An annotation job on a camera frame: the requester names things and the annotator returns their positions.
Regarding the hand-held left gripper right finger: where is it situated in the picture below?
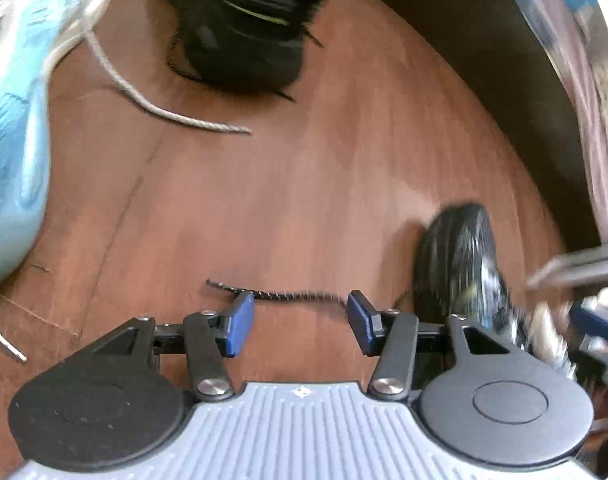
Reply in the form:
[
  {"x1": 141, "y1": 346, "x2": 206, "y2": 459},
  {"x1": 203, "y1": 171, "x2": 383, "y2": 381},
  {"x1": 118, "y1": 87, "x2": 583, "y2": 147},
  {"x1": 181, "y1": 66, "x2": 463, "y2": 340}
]
[{"x1": 347, "y1": 290, "x2": 529, "y2": 402}]

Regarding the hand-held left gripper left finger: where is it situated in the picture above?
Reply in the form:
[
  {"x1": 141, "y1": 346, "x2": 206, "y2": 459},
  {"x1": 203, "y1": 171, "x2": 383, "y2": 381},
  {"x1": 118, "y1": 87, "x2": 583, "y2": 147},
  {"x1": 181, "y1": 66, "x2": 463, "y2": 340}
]
[{"x1": 91, "y1": 290, "x2": 257, "y2": 402}]

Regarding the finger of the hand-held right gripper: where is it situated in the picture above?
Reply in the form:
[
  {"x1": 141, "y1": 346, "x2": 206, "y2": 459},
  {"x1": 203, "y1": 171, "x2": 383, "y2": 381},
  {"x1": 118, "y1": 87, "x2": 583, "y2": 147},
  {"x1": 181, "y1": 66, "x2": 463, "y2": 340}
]
[
  {"x1": 526, "y1": 242, "x2": 608, "y2": 291},
  {"x1": 568, "y1": 297, "x2": 608, "y2": 386}
]

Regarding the black speckled shoelace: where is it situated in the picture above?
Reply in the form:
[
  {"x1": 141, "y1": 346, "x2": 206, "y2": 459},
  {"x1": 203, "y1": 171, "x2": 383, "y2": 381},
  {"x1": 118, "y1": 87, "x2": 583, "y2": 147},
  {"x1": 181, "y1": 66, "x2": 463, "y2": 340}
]
[{"x1": 206, "y1": 278, "x2": 415, "y2": 311}]

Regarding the black sneaker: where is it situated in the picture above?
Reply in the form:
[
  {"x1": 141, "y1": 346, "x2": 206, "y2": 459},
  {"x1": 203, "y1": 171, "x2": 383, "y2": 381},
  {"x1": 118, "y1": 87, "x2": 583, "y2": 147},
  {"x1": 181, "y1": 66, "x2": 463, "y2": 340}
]
[
  {"x1": 414, "y1": 204, "x2": 574, "y2": 376},
  {"x1": 146, "y1": 0, "x2": 367, "y2": 104}
]

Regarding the white blue sneaker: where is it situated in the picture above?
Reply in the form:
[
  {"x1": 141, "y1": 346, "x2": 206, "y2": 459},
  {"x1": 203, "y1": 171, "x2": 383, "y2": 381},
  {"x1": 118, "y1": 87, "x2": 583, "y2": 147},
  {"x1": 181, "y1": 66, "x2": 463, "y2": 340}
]
[{"x1": 0, "y1": 0, "x2": 253, "y2": 363}]

